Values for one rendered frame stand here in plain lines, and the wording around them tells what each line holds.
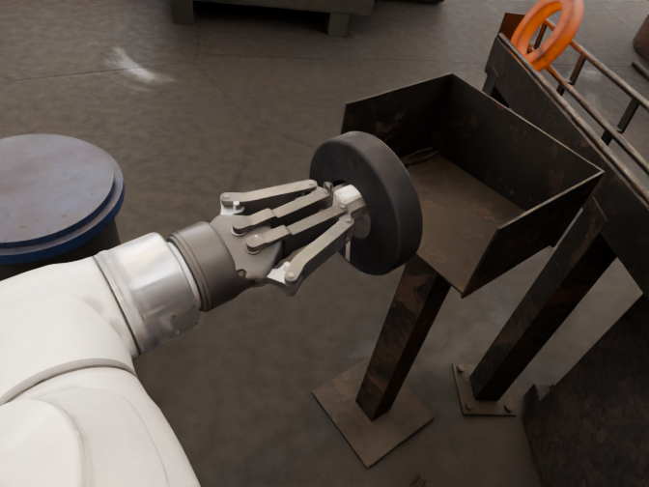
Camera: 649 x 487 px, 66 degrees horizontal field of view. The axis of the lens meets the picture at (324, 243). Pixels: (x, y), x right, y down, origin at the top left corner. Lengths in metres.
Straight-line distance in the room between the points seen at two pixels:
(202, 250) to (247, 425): 0.77
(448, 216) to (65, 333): 0.52
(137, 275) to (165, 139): 1.44
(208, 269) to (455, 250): 0.36
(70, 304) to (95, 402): 0.09
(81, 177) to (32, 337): 0.67
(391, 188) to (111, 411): 0.29
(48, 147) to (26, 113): 0.94
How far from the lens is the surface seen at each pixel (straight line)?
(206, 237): 0.43
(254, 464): 1.12
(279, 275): 0.44
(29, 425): 0.30
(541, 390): 1.28
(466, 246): 0.68
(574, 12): 1.24
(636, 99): 1.01
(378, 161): 0.48
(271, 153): 1.77
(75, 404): 0.31
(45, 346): 0.37
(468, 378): 1.30
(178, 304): 0.41
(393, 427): 1.18
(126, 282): 0.40
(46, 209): 0.97
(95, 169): 1.03
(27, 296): 0.41
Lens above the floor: 1.06
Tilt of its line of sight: 46 degrees down
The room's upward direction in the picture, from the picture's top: 10 degrees clockwise
